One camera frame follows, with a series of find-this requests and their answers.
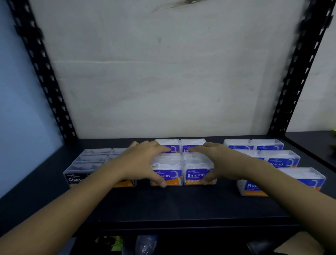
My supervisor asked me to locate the person's left hand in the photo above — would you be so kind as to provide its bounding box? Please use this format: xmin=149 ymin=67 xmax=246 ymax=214
xmin=111 ymin=140 xmax=171 ymax=188

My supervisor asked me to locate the person's right hand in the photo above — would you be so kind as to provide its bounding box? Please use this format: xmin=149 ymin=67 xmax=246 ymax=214
xmin=188 ymin=142 xmax=250 ymax=186

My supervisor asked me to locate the person's right forearm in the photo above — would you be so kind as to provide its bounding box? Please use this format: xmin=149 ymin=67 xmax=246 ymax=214
xmin=241 ymin=157 xmax=336 ymax=253

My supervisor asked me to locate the person's left forearm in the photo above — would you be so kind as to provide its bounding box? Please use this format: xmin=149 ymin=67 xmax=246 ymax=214
xmin=0 ymin=161 xmax=124 ymax=255

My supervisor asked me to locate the green plastic packet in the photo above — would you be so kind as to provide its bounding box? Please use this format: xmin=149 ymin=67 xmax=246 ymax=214
xmin=96 ymin=236 xmax=123 ymax=251

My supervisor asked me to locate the clear plastic bottle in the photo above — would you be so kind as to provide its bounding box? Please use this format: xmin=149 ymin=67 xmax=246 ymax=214
xmin=135 ymin=235 xmax=158 ymax=255

